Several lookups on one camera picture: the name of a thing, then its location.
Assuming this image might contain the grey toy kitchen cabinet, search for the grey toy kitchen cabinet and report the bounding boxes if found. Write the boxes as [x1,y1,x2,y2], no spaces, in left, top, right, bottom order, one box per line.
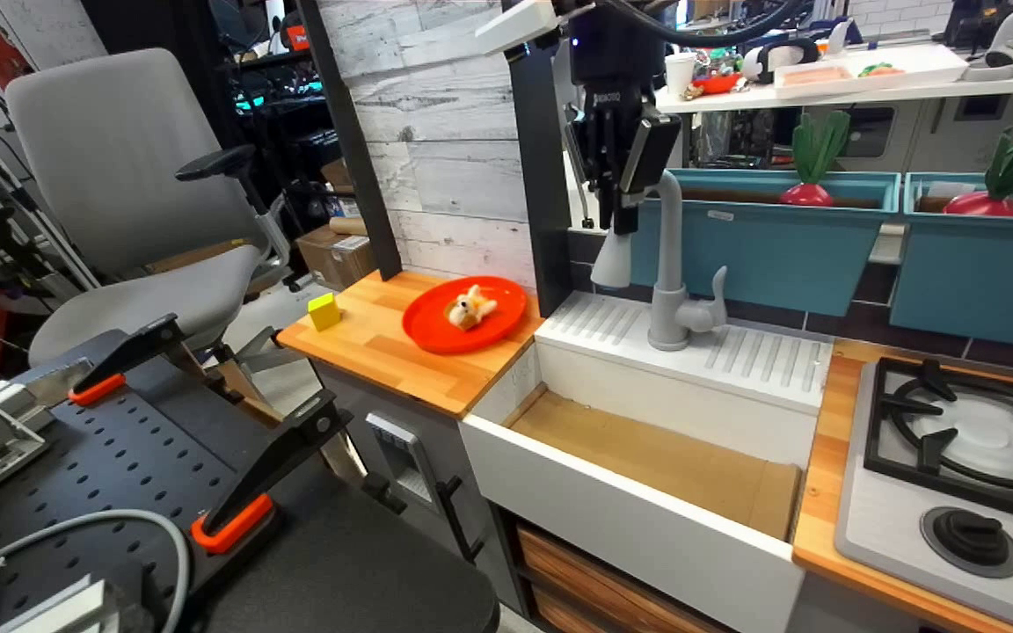
[307,354,536,612]

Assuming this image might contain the white background table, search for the white background table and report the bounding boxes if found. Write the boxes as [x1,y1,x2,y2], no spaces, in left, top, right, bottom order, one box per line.
[651,45,1013,171]

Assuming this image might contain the grey office chair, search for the grey office chair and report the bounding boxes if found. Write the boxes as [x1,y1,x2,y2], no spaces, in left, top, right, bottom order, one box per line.
[2,45,298,365]

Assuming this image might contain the cream toy food piece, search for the cream toy food piece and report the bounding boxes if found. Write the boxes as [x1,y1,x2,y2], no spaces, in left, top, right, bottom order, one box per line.
[447,282,500,333]

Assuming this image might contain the wooden drawer fronts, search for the wooden drawer fronts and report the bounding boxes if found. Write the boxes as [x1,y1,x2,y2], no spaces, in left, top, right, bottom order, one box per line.
[513,523,722,633]

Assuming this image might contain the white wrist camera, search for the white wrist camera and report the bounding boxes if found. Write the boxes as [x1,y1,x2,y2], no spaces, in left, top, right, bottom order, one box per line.
[473,0,564,45]

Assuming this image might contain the red round plate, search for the red round plate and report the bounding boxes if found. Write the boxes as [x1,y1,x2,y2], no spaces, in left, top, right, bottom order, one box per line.
[402,274,536,357]

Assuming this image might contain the red bowl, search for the red bowl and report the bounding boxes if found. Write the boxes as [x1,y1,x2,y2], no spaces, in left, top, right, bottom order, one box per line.
[692,69,747,98]

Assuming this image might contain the black cable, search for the black cable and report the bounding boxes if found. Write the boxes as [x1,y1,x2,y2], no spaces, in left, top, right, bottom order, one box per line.
[598,0,819,53]

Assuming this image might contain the white toy sink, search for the white toy sink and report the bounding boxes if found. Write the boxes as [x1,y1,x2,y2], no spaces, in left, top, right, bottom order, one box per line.
[452,288,838,633]

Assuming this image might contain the grey cable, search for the grey cable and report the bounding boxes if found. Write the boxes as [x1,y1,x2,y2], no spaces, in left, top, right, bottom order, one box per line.
[0,506,197,633]

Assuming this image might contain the white cup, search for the white cup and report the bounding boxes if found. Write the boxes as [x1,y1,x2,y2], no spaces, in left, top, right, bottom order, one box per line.
[662,48,700,101]

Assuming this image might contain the black burner grate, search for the black burner grate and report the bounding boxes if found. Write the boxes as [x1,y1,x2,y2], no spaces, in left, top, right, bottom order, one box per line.
[863,357,1013,538]

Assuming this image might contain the grey toy faucet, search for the grey toy faucet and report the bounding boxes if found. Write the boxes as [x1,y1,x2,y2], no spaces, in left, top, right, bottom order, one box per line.
[587,166,731,354]

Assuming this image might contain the white tray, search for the white tray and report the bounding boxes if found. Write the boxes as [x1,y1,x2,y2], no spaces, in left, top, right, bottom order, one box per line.
[775,43,973,92]

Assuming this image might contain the black stove knob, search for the black stove knob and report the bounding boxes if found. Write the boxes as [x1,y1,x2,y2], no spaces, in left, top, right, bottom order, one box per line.
[918,501,1013,582]

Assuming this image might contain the teal planter box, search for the teal planter box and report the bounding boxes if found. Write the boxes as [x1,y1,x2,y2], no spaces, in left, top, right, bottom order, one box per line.
[631,166,907,324]
[889,171,1013,357]

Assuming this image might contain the black upright post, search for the black upright post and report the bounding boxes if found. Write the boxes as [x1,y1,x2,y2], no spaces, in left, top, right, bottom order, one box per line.
[502,31,575,321]

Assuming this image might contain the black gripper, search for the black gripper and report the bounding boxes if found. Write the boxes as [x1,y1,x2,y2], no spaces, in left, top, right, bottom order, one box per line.
[566,0,687,235]

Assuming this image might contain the grey toy stove top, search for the grey toy stove top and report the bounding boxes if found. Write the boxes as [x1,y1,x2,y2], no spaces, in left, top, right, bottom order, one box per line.
[833,354,1013,633]

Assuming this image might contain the cardboard box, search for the cardboard box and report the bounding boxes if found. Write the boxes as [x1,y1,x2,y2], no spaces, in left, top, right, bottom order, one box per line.
[291,219,381,294]

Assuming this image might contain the wooden counter slab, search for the wooden counter slab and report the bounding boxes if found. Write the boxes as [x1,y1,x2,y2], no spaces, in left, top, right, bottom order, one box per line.
[787,342,1013,633]
[274,271,545,421]

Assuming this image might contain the yellow block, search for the yellow block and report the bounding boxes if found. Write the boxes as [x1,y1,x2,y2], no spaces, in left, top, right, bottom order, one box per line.
[307,292,343,333]

